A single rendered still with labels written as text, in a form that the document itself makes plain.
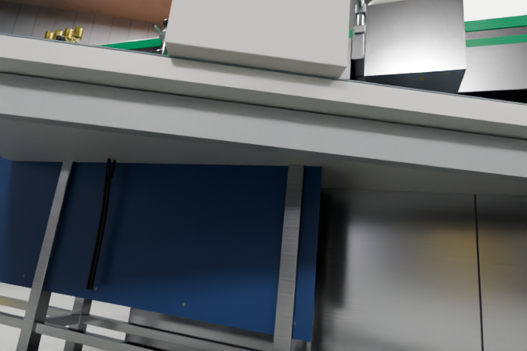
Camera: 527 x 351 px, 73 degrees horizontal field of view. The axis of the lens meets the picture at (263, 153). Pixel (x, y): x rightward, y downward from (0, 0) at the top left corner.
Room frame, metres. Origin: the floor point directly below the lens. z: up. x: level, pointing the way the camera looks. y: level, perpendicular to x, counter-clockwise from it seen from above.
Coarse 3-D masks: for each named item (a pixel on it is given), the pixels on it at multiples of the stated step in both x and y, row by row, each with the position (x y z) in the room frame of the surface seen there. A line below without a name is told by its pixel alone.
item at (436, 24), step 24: (408, 0) 0.58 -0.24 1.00; (432, 0) 0.57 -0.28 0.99; (456, 0) 0.55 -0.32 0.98; (384, 24) 0.60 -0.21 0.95; (408, 24) 0.58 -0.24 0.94; (432, 24) 0.57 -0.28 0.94; (456, 24) 0.55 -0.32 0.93; (384, 48) 0.60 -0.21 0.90; (408, 48) 0.58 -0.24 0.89; (432, 48) 0.57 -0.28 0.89; (456, 48) 0.55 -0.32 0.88; (384, 72) 0.60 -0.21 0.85; (408, 72) 0.58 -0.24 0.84; (432, 72) 0.57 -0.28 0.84; (456, 72) 0.56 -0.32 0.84
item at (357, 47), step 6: (354, 36) 0.79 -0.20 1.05; (360, 36) 0.79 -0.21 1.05; (354, 42) 0.79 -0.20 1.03; (360, 42) 0.79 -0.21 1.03; (354, 48) 0.79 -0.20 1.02; (360, 48) 0.79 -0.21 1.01; (354, 54) 0.79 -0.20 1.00; (360, 54) 0.79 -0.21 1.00; (354, 60) 0.80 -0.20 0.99; (360, 60) 0.80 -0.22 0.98; (354, 66) 0.83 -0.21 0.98; (360, 66) 0.82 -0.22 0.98; (354, 72) 0.86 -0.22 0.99; (360, 72) 0.86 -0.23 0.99
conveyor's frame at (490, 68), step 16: (480, 48) 0.78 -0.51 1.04; (496, 48) 0.76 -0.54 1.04; (512, 48) 0.75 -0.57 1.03; (480, 64) 0.78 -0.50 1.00; (496, 64) 0.76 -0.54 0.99; (512, 64) 0.75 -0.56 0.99; (464, 80) 0.79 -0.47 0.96; (480, 80) 0.78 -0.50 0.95; (496, 80) 0.77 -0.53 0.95; (512, 80) 0.75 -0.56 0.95; (480, 96) 0.88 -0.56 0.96; (496, 96) 0.86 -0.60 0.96; (512, 96) 0.85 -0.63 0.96
